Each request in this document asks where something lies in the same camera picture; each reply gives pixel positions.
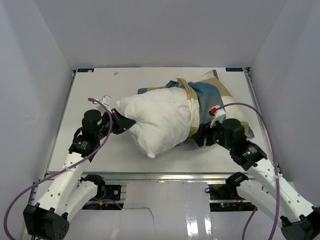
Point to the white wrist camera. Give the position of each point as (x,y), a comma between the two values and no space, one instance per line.
(218,114)
(105,100)

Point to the blue left corner sticker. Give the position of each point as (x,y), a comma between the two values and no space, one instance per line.
(85,70)

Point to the white pillow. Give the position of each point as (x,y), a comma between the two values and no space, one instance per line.
(162,119)

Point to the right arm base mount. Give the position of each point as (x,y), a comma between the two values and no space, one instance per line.
(222,199)

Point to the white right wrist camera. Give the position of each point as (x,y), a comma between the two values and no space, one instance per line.
(218,114)

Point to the blue tan white pillowcase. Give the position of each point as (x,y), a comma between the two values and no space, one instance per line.
(201,94)

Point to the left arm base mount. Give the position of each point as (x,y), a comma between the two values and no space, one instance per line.
(104,192)

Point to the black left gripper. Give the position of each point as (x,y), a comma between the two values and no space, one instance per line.
(122,123)

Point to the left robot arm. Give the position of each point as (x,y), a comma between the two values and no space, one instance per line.
(50,217)

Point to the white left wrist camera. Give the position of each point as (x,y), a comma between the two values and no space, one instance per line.
(105,100)

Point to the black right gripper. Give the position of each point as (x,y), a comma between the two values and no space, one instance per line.
(204,129)

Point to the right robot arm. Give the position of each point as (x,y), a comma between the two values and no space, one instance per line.
(300,219)

